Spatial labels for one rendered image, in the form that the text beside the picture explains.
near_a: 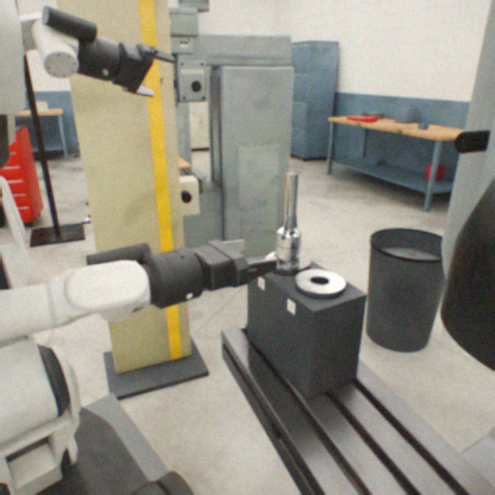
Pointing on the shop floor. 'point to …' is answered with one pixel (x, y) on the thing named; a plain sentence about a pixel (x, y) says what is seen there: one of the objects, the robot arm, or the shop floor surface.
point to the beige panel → (135, 189)
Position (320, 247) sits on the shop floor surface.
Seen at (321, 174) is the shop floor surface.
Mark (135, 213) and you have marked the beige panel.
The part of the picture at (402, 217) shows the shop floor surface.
